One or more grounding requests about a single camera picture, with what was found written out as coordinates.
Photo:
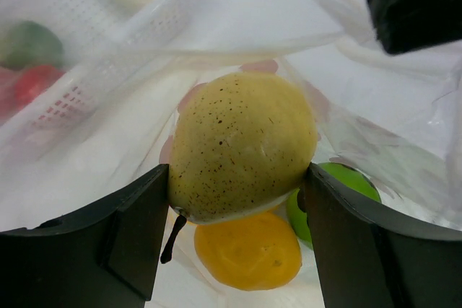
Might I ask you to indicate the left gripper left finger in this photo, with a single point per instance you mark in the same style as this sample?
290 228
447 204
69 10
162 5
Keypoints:
104 254

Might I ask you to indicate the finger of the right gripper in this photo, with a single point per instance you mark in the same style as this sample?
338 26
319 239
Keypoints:
403 26

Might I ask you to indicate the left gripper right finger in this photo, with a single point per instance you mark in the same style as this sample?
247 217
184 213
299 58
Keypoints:
370 255

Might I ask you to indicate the pale yellow fake pear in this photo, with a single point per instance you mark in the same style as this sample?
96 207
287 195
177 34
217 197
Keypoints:
241 145

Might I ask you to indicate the clear zip top bag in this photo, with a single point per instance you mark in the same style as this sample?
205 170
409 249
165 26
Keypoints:
392 117

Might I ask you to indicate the red fake apple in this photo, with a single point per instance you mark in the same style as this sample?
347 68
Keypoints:
33 82

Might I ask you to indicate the green fake avocado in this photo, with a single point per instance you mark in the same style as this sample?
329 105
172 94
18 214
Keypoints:
26 44

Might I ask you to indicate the orange fake fruit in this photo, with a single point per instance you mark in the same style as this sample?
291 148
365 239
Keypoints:
251 254

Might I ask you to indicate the clear plastic perforated bin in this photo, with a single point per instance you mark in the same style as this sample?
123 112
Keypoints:
101 42

